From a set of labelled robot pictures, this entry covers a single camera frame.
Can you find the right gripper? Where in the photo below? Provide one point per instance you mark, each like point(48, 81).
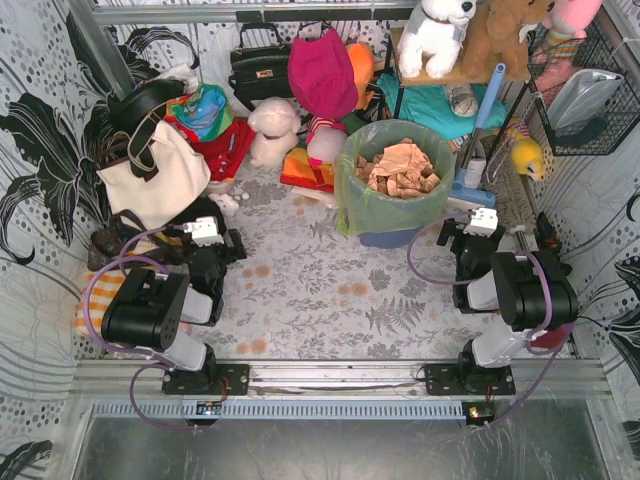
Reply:
point(447, 233)

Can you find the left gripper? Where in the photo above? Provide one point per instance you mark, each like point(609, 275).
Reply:
point(232, 244)

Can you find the blue trash bin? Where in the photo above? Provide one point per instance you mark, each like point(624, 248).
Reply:
point(387, 240)

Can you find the green trash bag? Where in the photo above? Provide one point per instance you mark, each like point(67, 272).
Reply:
point(361, 209)

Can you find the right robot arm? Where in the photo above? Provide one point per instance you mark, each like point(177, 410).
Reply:
point(529, 290)

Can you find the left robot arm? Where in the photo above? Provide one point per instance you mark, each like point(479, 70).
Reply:
point(149, 307)

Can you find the brown patterned bag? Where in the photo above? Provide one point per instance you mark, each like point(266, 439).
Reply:
point(124, 230)

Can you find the cream canvas tote bag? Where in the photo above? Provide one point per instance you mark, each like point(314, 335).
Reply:
point(179, 178)

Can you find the rainbow striped bag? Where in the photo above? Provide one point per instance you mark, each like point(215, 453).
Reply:
point(300, 170)

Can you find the magenta cloth bag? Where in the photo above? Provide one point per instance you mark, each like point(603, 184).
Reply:
point(321, 76)

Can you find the black cloth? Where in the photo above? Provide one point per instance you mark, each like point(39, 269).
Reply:
point(201, 207)

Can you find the bristle broom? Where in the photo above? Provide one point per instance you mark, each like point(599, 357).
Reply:
point(513, 204)

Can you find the orange checkered towel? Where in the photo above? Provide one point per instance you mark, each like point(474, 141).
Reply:
point(102, 294)

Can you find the yellow plush duck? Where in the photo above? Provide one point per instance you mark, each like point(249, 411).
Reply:
point(526, 153)

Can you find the crumpled brown paper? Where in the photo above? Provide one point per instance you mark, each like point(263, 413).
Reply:
point(401, 171)

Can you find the red cloth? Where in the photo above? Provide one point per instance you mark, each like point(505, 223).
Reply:
point(225, 154)

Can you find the colourful rainbow cloth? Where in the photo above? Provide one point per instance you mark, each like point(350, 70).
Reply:
point(201, 116)

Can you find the teal folded cloth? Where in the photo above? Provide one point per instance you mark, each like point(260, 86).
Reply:
point(428, 106)

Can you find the cream plush lamb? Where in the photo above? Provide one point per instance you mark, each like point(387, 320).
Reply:
point(276, 125)

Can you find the pink white plush doll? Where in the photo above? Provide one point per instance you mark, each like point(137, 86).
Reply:
point(325, 140)

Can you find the silver foil pouch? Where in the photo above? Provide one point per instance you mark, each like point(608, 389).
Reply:
point(583, 95)

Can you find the black leather handbag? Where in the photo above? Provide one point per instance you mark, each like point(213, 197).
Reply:
point(260, 73)

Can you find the white plush dog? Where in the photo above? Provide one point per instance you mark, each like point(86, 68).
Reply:
point(433, 36)

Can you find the brown teddy bear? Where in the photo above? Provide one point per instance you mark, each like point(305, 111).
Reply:
point(494, 34)

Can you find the pink plush toy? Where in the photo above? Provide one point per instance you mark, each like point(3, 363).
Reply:
point(566, 25)

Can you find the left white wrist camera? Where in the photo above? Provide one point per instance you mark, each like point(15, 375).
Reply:
point(204, 231)

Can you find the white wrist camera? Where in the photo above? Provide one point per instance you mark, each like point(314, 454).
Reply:
point(483, 222)
point(204, 231)

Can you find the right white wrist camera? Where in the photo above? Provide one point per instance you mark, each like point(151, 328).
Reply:
point(483, 222)

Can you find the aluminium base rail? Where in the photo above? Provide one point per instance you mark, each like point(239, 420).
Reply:
point(280, 389)

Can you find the black wire basket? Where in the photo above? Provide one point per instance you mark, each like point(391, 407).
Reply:
point(603, 133)

